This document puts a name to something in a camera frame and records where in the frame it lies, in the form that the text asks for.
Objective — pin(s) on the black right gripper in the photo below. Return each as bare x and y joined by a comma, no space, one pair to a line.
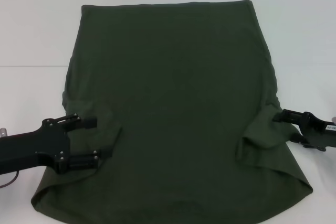
319,132

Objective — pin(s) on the dark green shirt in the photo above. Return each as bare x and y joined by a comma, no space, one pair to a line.
170,90

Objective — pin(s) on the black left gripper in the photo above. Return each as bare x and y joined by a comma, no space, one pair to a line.
36,146

